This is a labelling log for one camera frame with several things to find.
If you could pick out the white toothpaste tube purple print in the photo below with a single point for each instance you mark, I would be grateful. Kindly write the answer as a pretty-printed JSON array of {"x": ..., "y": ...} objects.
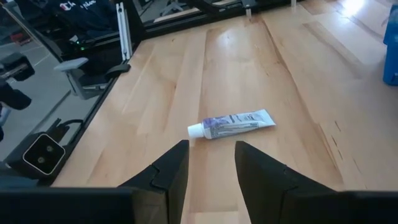
[{"x": 233, "y": 124}]

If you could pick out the grey office chair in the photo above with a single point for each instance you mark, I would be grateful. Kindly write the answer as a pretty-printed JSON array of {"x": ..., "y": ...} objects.
[{"x": 81, "y": 81}]

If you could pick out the small white post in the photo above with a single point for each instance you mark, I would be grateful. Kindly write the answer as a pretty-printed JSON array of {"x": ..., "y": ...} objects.
[
  {"x": 293, "y": 2},
  {"x": 247, "y": 12}
]

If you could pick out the black rounded floor object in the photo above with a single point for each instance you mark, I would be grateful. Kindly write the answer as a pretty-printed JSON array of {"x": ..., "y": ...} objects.
[{"x": 12, "y": 98}]

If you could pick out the blue plastic basket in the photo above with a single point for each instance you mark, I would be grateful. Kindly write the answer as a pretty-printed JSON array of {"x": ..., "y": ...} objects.
[{"x": 391, "y": 56}]

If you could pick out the black box on floor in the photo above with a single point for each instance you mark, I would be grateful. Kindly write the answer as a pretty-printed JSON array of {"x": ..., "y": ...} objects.
[{"x": 15, "y": 67}]

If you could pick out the person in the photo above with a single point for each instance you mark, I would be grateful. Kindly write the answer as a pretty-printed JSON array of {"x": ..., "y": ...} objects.
[{"x": 84, "y": 12}]

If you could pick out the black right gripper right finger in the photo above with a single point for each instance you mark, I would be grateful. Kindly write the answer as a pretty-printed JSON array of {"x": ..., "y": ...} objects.
[{"x": 264, "y": 186}]

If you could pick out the silver aluminium extrusion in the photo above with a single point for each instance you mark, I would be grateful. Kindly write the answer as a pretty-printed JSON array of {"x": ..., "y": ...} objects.
[{"x": 124, "y": 34}]

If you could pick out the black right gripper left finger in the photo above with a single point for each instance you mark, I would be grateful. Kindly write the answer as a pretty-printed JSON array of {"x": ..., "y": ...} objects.
[{"x": 164, "y": 186}]

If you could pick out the grey table-level camera box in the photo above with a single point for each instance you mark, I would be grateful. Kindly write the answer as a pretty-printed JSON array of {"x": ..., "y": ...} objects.
[{"x": 43, "y": 154}]

